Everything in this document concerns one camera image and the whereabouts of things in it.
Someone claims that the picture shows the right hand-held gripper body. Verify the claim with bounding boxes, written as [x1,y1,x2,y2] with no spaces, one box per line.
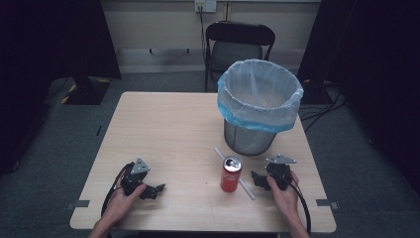
[265,154,298,191]

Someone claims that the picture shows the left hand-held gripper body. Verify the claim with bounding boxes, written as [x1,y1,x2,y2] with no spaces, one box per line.
[120,157,152,196]

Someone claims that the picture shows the white straw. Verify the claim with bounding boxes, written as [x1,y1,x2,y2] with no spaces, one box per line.
[214,147,257,201]

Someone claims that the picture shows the red soda can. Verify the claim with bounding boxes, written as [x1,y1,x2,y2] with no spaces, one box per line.
[220,155,243,193]

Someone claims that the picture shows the black mesh trash bin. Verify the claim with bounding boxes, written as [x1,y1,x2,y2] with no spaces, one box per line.
[223,118,278,157]

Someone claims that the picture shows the translucent blue bin liner bag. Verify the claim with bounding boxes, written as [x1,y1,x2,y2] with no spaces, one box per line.
[216,59,305,134]

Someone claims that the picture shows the person's right hand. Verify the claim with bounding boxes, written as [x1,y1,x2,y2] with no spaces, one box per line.
[265,171,300,221]

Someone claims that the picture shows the person's left hand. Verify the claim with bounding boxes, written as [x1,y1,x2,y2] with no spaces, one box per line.
[98,182,148,230]

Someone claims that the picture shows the grey tape strip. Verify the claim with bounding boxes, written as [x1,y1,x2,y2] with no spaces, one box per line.
[315,198,340,210]
[64,199,91,211]

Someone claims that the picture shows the black stand base yellow stripes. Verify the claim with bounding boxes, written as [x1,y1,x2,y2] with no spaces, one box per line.
[59,76,112,106]

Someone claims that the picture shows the black folding chair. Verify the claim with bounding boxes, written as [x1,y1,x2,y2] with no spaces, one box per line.
[203,20,276,93]

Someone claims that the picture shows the dark curtain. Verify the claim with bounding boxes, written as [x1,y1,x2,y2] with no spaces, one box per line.
[296,0,420,196]
[0,0,122,175]

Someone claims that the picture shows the left hand-held gripper cable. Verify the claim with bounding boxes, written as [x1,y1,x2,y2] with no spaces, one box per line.
[100,163,129,218]

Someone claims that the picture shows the hand-held gripper cable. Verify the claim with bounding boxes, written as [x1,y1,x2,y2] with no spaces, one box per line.
[100,163,129,218]
[276,172,313,236]

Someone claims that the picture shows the right hand-held gripper cable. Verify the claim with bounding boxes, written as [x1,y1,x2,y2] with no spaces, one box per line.
[276,172,313,236]

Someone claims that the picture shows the black floor cables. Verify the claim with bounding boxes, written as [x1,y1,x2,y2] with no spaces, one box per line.
[298,81,348,133]

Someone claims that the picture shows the black power cable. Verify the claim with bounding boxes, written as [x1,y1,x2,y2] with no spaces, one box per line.
[197,5,208,62]

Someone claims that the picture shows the white wall socket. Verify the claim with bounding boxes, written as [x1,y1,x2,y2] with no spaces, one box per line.
[193,0,218,14]

